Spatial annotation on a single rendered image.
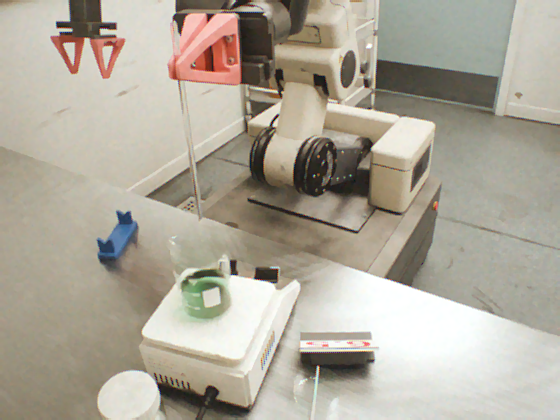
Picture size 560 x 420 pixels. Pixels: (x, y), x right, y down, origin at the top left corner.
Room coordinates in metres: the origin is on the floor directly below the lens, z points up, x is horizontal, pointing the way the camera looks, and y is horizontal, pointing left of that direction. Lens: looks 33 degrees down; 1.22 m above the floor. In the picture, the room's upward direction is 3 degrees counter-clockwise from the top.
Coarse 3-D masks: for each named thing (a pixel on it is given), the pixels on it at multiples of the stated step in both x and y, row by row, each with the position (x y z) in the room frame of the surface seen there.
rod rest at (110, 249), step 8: (120, 216) 0.67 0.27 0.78; (128, 216) 0.67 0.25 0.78; (120, 224) 0.67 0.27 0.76; (128, 224) 0.67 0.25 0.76; (136, 224) 0.68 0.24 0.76; (112, 232) 0.65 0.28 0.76; (120, 232) 0.65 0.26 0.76; (128, 232) 0.65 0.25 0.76; (96, 240) 0.60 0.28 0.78; (104, 240) 0.60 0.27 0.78; (112, 240) 0.60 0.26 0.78; (120, 240) 0.63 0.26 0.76; (128, 240) 0.64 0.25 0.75; (104, 248) 0.60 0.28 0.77; (112, 248) 0.59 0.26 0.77; (120, 248) 0.61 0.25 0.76; (104, 256) 0.59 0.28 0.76; (112, 256) 0.59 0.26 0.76
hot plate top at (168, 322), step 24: (240, 288) 0.41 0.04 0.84; (264, 288) 0.41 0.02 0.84; (168, 312) 0.38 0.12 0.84; (240, 312) 0.37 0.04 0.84; (264, 312) 0.37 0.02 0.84; (144, 336) 0.34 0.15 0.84; (168, 336) 0.34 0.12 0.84; (192, 336) 0.34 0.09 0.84; (216, 336) 0.34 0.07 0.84; (240, 336) 0.34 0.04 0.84; (240, 360) 0.31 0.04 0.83
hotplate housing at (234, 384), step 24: (288, 288) 0.45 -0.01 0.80; (288, 312) 0.43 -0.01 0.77; (264, 336) 0.36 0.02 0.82; (144, 360) 0.34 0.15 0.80; (168, 360) 0.33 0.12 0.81; (192, 360) 0.33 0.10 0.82; (216, 360) 0.32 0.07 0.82; (264, 360) 0.35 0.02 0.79; (168, 384) 0.33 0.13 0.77; (192, 384) 0.32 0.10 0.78; (216, 384) 0.31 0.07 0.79; (240, 384) 0.30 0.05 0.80
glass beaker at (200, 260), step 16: (176, 240) 0.41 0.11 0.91; (192, 240) 0.42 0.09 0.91; (208, 240) 0.42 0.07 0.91; (224, 240) 0.40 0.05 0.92; (176, 256) 0.40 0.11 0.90; (192, 256) 0.41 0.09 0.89; (208, 256) 0.42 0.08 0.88; (224, 256) 0.37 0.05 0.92; (176, 272) 0.37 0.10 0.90; (192, 272) 0.36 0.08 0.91; (208, 272) 0.36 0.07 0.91; (224, 272) 0.37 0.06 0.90; (192, 288) 0.36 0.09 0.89; (208, 288) 0.36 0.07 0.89; (224, 288) 0.37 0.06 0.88; (192, 304) 0.36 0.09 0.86; (208, 304) 0.36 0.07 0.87; (224, 304) 0.37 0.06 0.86; (192, 320) 0.36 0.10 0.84; (208, 320) 0.36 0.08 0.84
